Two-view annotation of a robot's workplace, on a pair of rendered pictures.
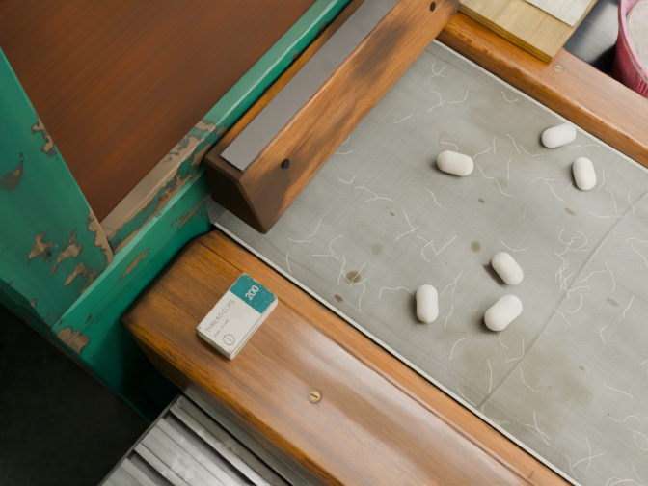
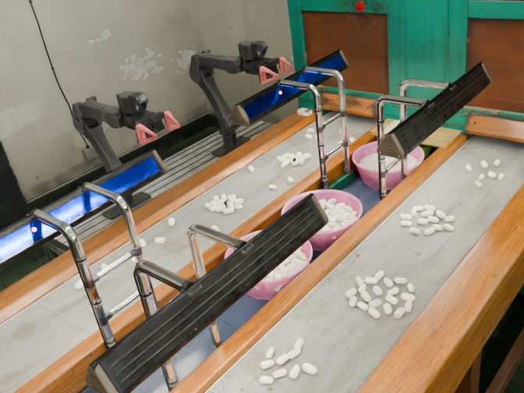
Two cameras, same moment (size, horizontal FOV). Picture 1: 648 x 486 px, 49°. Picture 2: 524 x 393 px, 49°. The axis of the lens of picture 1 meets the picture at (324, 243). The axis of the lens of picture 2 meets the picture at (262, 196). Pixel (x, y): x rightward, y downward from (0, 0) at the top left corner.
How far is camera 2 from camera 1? 249 cm
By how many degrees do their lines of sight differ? 69
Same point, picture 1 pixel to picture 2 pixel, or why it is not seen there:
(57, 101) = (309, 56)
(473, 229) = (328, 135)
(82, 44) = (313, 52)
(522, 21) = not seen: hidden behind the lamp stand
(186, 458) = not seen: hidden behind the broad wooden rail
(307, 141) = (332, 100)
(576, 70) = (368, 136)
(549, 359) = (300, 143)
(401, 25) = (359, 103)
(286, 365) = (296, 118)
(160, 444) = not seen: hidden behind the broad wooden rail
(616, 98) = (361, 141)
